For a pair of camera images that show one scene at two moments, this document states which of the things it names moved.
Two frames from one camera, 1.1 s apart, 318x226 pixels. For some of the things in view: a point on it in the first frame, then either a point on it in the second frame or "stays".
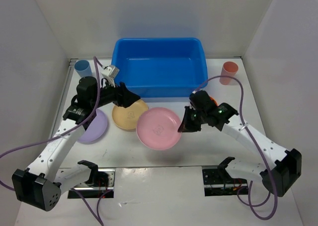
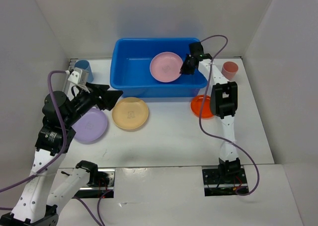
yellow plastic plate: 126,117 stays
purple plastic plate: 96,129 stays
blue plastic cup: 83,67 stays
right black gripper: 186,125 to 184,70
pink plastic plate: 157,128 to 165,66
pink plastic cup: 229,68 stays
